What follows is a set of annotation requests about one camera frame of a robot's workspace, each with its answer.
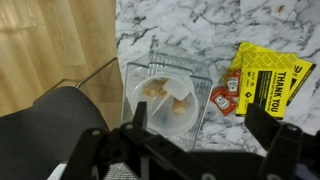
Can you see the dark grey office chair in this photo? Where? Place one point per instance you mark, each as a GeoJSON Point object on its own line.
{"type": "Point", "coordinates": [46, 130]}

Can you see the yellow thank you card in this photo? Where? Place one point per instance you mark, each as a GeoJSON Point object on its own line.
{"type": "Point", "coordinates": [263, 86]}

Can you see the transparent plastic box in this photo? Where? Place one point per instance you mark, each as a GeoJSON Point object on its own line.
{"type": "Point", "coordinates": [200, 96]}

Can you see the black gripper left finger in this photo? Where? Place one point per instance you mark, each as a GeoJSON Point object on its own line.
{"type": "Point", "coordinates": [140, 115]}

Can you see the yellow printed flyer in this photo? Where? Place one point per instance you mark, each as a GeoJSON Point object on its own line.
{"type": "Point", "coordinates": [301, 71]}

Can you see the clear plastic cup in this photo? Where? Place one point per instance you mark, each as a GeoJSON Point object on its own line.
{"type": "Point", "coordinates": [181, 123]}

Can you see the red ketchup packet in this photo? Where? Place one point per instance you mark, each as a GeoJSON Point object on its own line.
{"type": "Point", "coordinates": [233, 83]}
{"type": "Point", "coordinates": [222, 101]}

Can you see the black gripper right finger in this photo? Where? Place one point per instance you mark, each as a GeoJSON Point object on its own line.
{"type": "Point", "coordinates": [263, 128]}

